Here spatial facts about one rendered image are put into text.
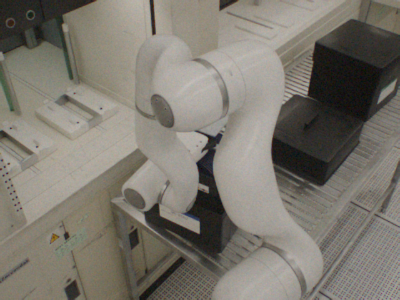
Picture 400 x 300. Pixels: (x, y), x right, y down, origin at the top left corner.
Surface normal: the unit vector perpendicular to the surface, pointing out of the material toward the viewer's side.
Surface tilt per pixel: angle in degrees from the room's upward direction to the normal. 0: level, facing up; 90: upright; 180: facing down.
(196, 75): 22
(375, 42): 0
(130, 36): 90
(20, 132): 0
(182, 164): 53
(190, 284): 0
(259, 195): 68
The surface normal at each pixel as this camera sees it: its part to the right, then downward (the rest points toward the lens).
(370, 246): 0.00, -0.75
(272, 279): 0.22, -0.53
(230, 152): -0.55, -0.31
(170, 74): -0.22, -0.62
